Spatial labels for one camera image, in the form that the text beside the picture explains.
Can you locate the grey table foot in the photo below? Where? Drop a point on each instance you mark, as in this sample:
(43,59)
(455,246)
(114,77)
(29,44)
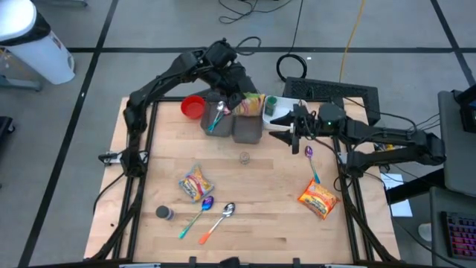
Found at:
(22,85)

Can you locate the red plastic cup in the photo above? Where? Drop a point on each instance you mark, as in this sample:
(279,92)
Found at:
(193,108)

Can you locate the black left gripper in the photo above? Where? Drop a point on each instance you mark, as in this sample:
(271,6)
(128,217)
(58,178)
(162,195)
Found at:
(234,80)

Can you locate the grey side desk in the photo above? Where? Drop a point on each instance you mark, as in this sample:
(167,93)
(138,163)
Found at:
(457,156)

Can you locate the white paper sheet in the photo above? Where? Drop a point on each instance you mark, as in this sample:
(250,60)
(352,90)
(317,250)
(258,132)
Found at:
(401,208)

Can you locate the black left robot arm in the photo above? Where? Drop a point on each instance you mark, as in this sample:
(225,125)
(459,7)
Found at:
(156,83)

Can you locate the green ramen packet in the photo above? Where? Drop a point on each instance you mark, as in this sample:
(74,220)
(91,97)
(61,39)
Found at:
(250,105)

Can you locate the white trash can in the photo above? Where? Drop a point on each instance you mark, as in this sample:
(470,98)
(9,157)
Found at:
(37,48)

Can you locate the white computer mouse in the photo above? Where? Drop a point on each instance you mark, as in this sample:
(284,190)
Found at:
(425,231)

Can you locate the small glass jar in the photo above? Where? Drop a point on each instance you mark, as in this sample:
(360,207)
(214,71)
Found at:
(244,158)

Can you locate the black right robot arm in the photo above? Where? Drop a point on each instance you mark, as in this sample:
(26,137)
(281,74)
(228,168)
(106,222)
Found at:
(386,132)

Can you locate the black device on desk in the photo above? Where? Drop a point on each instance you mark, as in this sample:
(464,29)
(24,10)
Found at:
(466,111)

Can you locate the black-lid spice jar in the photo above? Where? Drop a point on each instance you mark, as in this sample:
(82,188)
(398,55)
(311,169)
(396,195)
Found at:
(164,212)

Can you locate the green-lid spice jar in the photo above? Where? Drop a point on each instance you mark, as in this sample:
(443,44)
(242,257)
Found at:
(271,105)

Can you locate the black floor object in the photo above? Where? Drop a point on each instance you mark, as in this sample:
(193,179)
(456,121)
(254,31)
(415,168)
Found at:
(5,128)

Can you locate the white plastic bin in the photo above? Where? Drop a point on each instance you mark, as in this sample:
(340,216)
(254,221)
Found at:
(286,108)

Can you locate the grey keyboard desk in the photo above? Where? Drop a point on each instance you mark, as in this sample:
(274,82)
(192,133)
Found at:
(436,208)

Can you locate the backlit keyboard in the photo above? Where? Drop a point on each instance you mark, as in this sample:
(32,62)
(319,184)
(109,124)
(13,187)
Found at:
(461,234)

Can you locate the blue-edged ramen packet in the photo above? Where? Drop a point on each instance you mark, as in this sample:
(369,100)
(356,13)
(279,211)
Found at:
(196,184)

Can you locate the orange ramen packet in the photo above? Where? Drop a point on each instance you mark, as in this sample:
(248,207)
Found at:
(318,199)

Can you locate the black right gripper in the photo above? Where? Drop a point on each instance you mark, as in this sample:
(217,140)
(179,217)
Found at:
(308,124)

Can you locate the black desk beam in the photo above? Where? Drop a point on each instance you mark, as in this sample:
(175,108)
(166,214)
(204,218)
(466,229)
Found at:
(413,188)

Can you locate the dark grey translucent bin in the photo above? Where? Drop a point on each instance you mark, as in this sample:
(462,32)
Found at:
(247,130)
(225,128)

